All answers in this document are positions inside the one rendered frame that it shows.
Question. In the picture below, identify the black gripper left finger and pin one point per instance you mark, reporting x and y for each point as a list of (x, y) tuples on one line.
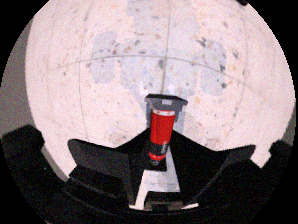
[(127, 161)]

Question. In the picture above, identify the red battery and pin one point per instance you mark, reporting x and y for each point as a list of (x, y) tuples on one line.
[(162, 124)]

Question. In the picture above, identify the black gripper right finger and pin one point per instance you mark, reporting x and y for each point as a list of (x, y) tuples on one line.
[(197, 166)]

